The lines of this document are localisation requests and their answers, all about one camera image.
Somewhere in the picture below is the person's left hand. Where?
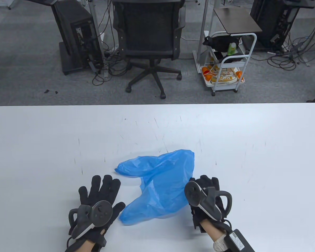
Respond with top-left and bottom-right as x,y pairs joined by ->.
68,175 -> 126,247

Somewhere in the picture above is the person's right hand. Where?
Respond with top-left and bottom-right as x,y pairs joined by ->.
185,175 -> 233,233

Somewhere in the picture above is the blue plastic bag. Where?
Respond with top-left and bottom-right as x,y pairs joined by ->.
115,149 -> 195,226

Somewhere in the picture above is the person's left forearm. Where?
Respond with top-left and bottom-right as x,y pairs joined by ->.
80,240 -> 95,252

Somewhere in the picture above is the person's right forearm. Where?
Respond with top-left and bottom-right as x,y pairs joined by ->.
201,219 -> 231,251

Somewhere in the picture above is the black bag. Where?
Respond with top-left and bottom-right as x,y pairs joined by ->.
203,35 -> 242,53

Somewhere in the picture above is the black right hand controller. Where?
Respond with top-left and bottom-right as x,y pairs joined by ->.
184,181 -> 233,222

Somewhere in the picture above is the black hand controller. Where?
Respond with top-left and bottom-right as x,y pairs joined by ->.
184,181 -> 233,222
69,200 -> 113,239

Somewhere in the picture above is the black left hand controller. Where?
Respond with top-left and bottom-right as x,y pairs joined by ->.
69,200 -> 113,239

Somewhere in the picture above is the yellow sneaker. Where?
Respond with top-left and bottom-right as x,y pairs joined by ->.
211,70 -> 238,85

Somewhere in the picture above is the white rolling utility cart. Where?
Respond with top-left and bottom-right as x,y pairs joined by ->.
201,31 -> 258,96

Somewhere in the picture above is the white metal desk leg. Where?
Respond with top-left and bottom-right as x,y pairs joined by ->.
193,0 -> 209,74

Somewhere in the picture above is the dark brown side table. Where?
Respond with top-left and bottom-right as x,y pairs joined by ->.
213,7 -> 263,35

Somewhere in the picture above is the silver metal desk leg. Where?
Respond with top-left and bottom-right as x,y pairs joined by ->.
88,0 -> 110,77

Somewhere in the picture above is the black computer tower on stand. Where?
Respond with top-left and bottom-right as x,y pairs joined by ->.
50,0 -> 104,76

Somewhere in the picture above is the black mesh office chair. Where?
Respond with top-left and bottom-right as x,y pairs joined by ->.
112,0 -> 186,99

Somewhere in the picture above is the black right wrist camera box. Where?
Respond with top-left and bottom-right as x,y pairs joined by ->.
224,229 -> 255,252

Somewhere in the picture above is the black cable bundle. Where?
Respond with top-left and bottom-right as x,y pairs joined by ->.
92,0 -> 133,86
252,10 -> 315,71

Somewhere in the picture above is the black computer tower with cables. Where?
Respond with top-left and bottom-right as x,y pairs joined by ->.
249,0 -> 301,51

